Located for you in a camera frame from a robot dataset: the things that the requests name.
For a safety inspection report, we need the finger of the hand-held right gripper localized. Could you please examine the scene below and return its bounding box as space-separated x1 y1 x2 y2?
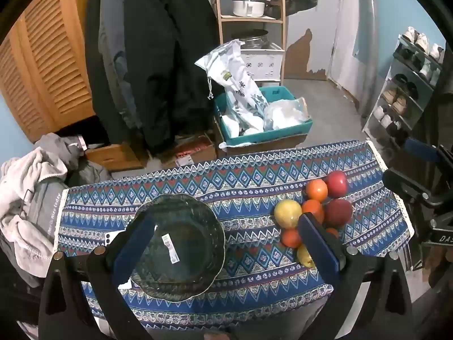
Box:
405 137 453 174
384 169 436 208

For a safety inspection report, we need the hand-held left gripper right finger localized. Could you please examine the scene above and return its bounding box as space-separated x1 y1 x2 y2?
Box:
297 212 414 340

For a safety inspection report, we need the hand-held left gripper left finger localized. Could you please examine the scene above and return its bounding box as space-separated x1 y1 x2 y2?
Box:
37 215 156 340

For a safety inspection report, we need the small yellow apple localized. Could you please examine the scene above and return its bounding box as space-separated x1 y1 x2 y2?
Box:
296 244 317 269

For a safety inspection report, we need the red apple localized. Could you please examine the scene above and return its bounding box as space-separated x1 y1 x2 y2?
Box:
325 171 349 198
324 199 353 228

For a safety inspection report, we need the large yellow apple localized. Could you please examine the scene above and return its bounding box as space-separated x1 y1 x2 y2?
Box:
274 200 303 229

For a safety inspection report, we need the scalloped glass bowl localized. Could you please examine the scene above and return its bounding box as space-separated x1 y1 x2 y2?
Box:
129 194 227 303

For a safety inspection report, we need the person's right hand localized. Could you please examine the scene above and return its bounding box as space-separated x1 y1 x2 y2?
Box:
428 248 453 287

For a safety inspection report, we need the white smartphone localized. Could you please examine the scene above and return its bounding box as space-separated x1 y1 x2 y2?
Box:
100 230 133 291

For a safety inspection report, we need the group of shoes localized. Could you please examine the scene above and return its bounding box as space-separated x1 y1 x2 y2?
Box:
371 26 445 139

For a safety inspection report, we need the metal shoe rack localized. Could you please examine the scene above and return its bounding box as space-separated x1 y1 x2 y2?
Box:
363 33 446 149

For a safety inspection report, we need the blue patterned tablecloth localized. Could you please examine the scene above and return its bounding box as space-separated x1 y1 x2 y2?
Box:
57 140 414 330

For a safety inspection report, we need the grey printed garment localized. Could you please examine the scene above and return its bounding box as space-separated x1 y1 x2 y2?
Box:
21 180 68 238

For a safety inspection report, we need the red printed cardboard box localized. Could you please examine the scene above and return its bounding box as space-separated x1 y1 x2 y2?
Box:
161 133 217 166

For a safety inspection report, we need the white towel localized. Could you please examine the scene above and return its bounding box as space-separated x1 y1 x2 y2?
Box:
0 149 68 270

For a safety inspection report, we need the clear plastic bag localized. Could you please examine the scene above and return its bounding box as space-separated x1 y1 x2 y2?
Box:
264 97 310 131

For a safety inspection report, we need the white door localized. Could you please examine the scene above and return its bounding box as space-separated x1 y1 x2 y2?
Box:
329 0 376 114

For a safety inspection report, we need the teal plastic bin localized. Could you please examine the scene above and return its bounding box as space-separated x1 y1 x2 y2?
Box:
213 86 314 146

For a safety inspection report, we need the white plastic basket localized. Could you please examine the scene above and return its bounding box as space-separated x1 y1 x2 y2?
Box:
241 48 285 82

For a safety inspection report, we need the white printed bag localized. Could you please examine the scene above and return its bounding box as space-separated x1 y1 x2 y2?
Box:
195 40 270 131

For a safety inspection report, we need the dark hanging jacket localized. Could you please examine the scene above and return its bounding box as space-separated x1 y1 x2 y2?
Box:
84 0 114 135

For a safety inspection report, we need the black hanging coat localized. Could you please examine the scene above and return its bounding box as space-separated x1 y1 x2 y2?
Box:
122 0 220 156

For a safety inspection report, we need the metal pot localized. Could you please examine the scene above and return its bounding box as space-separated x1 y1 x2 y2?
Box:
232 30 273 50

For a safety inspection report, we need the wooden louvered cabinet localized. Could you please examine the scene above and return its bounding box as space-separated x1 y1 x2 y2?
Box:
0 0 103 142

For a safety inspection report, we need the white cooking pot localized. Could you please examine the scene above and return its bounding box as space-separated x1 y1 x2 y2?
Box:
232 0 270 18

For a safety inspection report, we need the grey hanging jacket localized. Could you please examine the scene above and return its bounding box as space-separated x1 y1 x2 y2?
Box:
98 0 142 130

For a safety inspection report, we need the wooden shelf rack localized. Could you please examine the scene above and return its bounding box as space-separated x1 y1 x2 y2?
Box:
212 0 287 86

